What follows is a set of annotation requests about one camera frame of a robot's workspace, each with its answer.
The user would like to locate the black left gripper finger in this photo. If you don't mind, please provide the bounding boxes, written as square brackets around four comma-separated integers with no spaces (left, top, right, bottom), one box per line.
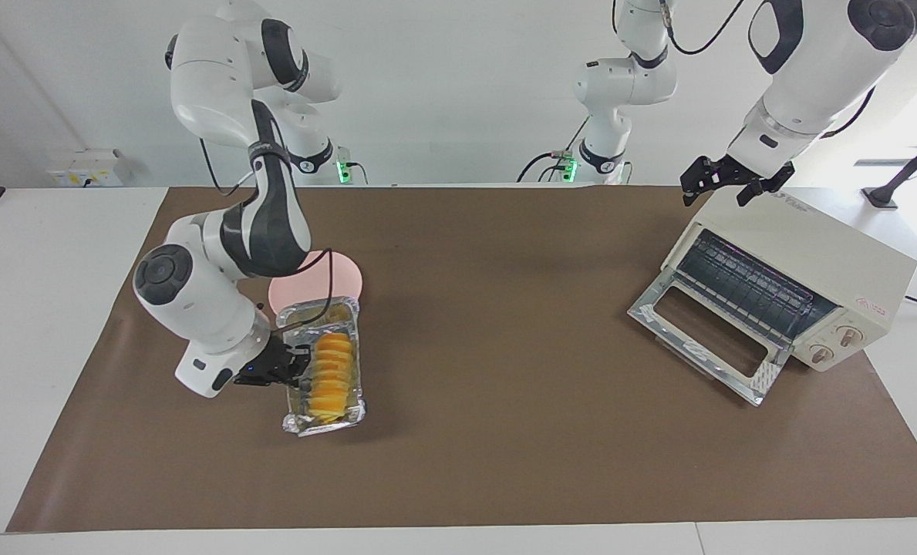
[679,156,718,207]
[736,162,796,207]

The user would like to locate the yellow twisted bread loaf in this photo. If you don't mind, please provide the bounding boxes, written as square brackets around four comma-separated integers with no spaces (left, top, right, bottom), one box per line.
[306,331,355,423]

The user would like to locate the aluminium foil tray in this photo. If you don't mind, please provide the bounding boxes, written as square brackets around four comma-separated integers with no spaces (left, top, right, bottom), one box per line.
[275,295,368,438]

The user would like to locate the cream toaster oven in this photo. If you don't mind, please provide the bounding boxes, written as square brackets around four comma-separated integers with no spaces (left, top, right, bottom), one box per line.
[628,187,917,407]

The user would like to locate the glass oven door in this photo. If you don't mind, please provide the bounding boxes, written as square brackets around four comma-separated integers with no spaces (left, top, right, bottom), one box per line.
[628,271,791,407]

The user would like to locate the pink round plate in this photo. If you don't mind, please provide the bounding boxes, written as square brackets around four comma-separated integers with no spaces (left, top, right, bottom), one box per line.
[269,251,364,311]

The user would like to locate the brown table mat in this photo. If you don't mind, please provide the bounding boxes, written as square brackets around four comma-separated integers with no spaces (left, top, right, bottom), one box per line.
[5,185,917,533]

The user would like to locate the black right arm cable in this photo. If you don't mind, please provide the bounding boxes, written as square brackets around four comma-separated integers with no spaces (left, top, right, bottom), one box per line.
[198,135,335,332]

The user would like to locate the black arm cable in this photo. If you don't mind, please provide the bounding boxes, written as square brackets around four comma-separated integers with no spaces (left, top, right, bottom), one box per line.
[198,135,335,332]
[659,0,875,140]

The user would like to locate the black camera stand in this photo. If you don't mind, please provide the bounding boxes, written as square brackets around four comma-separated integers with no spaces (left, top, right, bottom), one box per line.
[861,123,917,210]

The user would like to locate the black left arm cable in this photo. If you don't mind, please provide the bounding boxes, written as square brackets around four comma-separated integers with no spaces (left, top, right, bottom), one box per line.
[659,0,875,140]

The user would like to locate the black left base cable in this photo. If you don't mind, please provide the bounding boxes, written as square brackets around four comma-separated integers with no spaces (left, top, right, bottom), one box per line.
[516,116,592,183]

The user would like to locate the white wall socket box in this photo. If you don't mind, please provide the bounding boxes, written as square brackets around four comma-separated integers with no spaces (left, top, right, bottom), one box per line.
[48,149,131,187]

